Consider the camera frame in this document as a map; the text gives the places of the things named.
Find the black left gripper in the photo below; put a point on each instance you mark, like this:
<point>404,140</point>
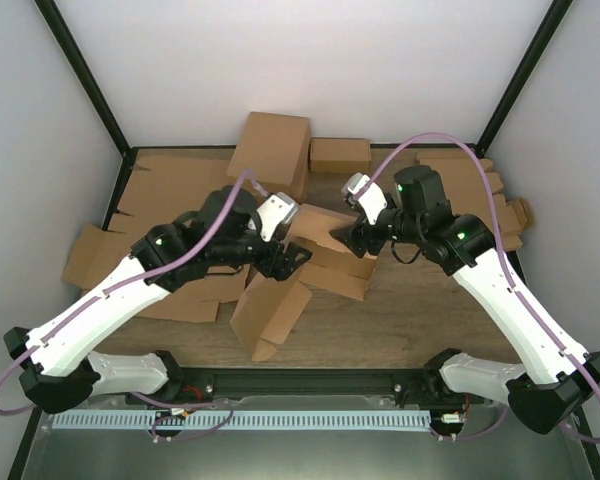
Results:
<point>285,265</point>

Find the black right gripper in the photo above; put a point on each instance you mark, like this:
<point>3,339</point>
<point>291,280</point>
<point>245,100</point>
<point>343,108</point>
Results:
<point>356,234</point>

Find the large cardboard box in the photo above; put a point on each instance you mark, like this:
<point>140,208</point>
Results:
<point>275,148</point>
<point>268,309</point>

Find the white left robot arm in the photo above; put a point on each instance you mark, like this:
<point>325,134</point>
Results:
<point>59,363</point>

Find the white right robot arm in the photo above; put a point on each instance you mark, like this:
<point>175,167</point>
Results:
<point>555,374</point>

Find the small folded cardboard box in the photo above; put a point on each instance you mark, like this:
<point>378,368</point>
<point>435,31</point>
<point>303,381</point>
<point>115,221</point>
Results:
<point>340,155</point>

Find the large folded cardboard box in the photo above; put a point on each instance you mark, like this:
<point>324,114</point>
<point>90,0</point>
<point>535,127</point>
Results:
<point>275,148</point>

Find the right stack flat cardboard blanks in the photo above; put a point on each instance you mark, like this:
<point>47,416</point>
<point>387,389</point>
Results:
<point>465,190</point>

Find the stack flat cardboard blanks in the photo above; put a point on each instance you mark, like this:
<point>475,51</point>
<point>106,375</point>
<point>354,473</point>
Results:
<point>465,190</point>
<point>161,188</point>

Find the left stack flat cardboard blanks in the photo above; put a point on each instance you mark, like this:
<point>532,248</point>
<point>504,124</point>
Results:
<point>161,188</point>

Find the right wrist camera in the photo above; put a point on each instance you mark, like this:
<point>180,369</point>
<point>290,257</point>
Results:
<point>374,207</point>

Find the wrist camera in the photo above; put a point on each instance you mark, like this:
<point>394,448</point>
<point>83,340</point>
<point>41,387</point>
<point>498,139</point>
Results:
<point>374,207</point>
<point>276,215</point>

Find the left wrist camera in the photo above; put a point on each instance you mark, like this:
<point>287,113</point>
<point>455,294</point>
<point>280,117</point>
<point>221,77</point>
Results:
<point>276,215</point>

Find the black frame base rail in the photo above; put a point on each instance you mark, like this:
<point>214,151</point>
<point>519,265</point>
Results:
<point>402,386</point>

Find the white slotted cable duct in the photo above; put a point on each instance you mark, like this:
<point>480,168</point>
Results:
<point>376,420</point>

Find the right black frame post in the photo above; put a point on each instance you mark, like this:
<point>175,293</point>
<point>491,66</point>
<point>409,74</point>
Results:
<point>536,48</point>

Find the black frame post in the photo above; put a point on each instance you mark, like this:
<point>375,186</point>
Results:
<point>73,54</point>
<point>536,48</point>

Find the left black frame post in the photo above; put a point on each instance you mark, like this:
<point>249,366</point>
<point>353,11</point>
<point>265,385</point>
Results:
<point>73,54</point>

